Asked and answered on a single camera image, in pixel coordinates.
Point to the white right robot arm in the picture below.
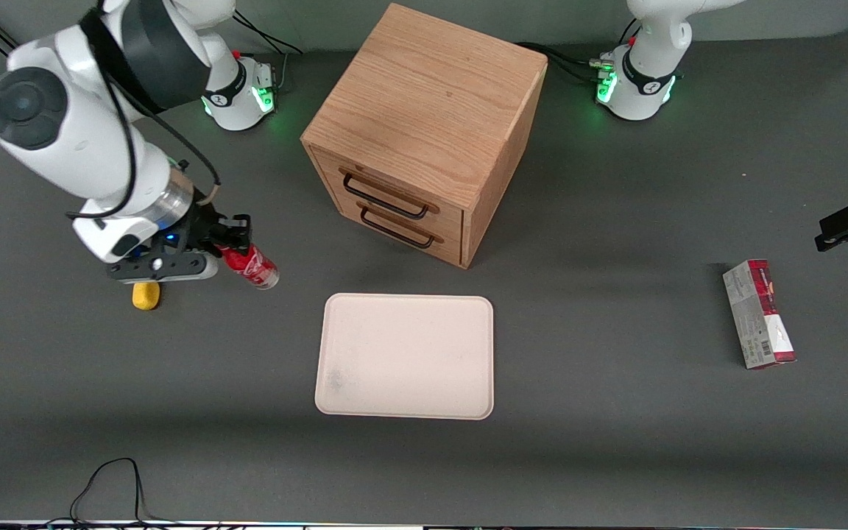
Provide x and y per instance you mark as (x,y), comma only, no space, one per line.
(71,125)

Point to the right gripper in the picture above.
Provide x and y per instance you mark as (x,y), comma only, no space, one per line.
(203,228)

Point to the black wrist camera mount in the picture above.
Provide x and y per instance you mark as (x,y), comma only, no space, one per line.
(159,267)

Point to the red coke bottle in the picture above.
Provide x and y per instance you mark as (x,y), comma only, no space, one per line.
(255,266)

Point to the grey table mat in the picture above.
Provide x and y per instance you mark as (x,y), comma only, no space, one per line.
(615,442)

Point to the wooden drawer cabinet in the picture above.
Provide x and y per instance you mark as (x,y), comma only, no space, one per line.
(424,110)

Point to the cream rectangular tray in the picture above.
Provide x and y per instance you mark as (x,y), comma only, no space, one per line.
(405,357)

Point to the red and grey carton box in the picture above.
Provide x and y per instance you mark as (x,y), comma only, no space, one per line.
(759,313)

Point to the yellow lemon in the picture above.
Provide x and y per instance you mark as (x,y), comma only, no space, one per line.
(146,297)

